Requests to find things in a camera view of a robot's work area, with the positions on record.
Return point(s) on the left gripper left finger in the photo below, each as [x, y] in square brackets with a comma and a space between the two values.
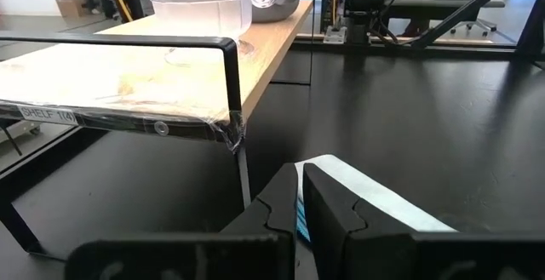
[281, 203]

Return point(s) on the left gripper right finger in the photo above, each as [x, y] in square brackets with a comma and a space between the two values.
[332, 212]

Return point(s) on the clear plastic measuring cup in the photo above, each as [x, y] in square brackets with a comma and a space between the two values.
[200, 12]

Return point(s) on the wooden shelf with black legs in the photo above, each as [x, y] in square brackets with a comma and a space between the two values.
[127, 76]

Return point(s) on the white shelf label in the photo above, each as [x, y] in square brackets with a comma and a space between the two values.
[47, 115]

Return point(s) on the light blue folded cloth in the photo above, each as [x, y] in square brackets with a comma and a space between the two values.
[383, 199]

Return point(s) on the office chair base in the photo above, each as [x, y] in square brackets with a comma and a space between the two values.
[472, 26]

